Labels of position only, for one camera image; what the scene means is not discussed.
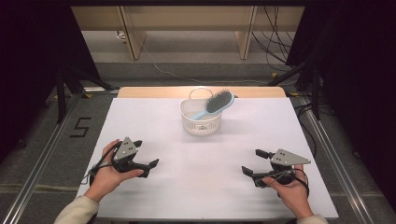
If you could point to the black tripod stand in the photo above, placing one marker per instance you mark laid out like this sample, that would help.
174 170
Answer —
315 93
62 93

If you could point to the person's left hand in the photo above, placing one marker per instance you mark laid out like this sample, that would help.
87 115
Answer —
104 180

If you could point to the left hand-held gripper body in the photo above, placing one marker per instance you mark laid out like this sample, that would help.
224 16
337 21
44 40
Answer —
124 155

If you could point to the person's right hand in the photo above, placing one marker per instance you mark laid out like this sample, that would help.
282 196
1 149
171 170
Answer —
292 194

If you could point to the light blue hairbrush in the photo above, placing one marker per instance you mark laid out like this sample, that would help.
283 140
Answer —
218 102

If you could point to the light wooden table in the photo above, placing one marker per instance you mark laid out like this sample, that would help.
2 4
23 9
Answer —
155 92

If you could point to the dark curtain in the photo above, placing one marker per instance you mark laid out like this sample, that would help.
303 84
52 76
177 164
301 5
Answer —
358 77
31 62

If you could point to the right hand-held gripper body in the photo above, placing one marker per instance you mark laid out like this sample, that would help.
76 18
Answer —
285 160

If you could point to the light wooden desk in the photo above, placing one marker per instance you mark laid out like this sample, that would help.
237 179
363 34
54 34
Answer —
186 18

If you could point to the metal floor rail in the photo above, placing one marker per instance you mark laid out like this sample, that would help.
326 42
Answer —
336 161
40 174

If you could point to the white plastic basket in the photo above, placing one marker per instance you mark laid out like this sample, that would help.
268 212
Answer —
200 126

